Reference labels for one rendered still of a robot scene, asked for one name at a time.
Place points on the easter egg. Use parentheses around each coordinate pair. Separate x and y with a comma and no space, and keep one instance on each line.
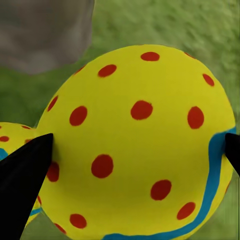
(12,137)
(138,147)

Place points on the tree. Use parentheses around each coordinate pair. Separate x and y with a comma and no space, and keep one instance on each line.
(37,36)

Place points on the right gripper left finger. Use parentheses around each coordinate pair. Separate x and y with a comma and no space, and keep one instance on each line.
(22,174)

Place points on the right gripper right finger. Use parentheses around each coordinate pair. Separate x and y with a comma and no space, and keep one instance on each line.
(233,150)

